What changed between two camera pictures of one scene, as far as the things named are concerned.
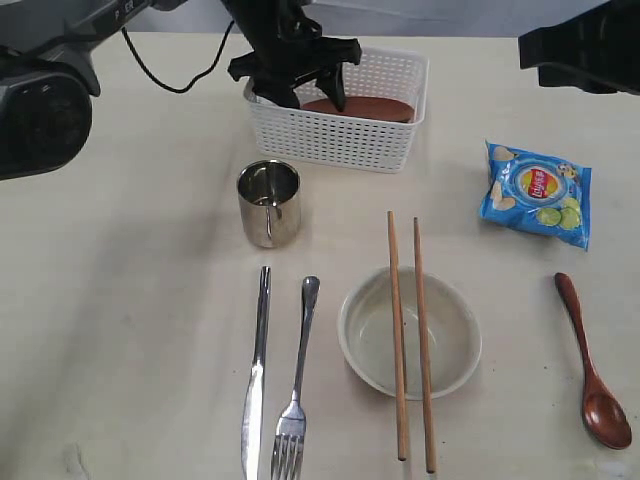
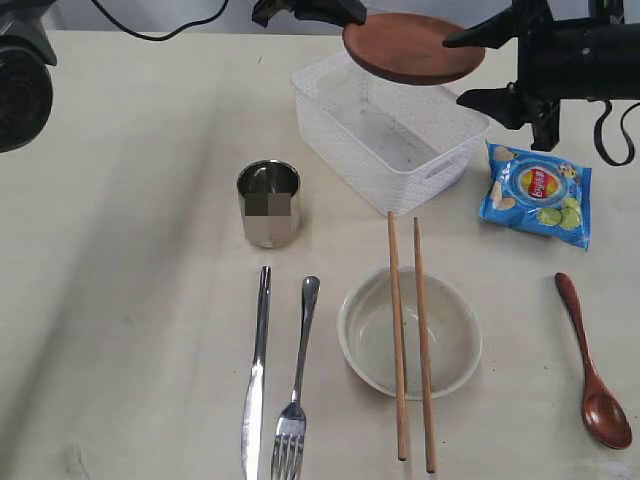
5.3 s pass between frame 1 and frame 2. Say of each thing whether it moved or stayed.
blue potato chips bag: stayed
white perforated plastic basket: moved
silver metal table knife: stayed
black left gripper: moved
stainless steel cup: stayed
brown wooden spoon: stayed
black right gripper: moved
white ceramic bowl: stayed
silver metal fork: stayed
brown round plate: moved
